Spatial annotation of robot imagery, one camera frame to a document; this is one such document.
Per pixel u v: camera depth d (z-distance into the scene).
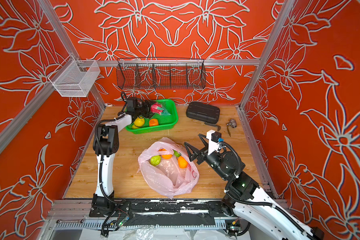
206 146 0.59
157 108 1.01
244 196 0.47
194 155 0.54
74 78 0.91
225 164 0.46
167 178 0.74
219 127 1.06
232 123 1.05
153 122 1.03
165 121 1.10
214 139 0.51
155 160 0.85
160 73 0.99
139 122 1.01
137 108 0.90
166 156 0.87
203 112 1.07
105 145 0.62
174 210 0.74
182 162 0.83
